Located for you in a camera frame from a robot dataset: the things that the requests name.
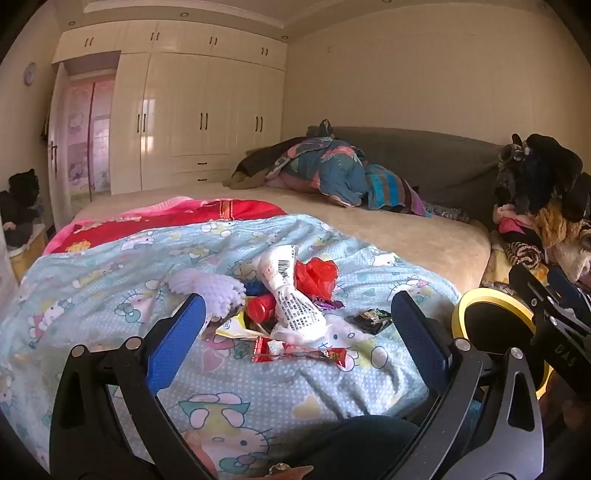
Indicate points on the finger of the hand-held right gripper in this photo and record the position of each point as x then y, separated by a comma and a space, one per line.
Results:
561, 290
565, 355

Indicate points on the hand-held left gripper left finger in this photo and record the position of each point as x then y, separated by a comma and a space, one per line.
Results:
178, 341

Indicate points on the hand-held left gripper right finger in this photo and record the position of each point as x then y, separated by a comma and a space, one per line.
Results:
418, 341

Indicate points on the dark green snack packet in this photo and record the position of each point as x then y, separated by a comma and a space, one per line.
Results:
374, 319

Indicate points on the yellow-rimmed black trash bin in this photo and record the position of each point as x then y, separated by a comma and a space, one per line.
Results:
489, 321

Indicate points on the white printed plastic wrapper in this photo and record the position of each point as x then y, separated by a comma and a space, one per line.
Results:
286, 297

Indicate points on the yellow and white wrapper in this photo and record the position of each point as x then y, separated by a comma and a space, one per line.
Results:
231, 325

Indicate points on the red bottle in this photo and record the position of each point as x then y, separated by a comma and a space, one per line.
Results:
262, 311

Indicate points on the light blue cartoon blanket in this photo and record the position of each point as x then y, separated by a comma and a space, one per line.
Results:
115, 277

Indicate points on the red snack wrapper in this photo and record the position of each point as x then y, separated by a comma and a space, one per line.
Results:
323, 355

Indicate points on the pile of clothes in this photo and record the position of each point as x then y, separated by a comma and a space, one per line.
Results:
540, 194

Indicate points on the person's leg in dark pants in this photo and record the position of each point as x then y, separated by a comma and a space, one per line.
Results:
360, 443

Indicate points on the red plastic bag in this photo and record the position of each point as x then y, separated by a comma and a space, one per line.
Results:
318, 277

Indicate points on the bed with beige sheet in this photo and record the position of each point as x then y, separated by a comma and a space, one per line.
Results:
369, 230

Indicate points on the red blanket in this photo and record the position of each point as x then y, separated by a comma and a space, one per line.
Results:
152, 219

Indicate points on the dark patterned fabric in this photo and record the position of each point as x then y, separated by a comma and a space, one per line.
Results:
448, 213

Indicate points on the striped towel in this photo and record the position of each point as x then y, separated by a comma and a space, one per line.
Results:
392, 187

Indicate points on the yellow storage box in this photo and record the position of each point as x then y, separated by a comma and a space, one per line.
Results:
30, 254

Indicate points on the grey headboard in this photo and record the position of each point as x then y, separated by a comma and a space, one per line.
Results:
429, 157

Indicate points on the black plush toy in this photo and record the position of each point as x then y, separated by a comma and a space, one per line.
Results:
18, 203

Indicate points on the pink cartoon curtain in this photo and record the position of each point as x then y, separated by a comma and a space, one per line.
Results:
90, 138

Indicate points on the white door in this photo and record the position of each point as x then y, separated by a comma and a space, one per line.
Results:
56, 147

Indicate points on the cream wardrobe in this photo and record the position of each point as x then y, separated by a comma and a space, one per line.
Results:
198, 110

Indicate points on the round wall clock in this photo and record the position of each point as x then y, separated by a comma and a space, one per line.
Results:
30, 74

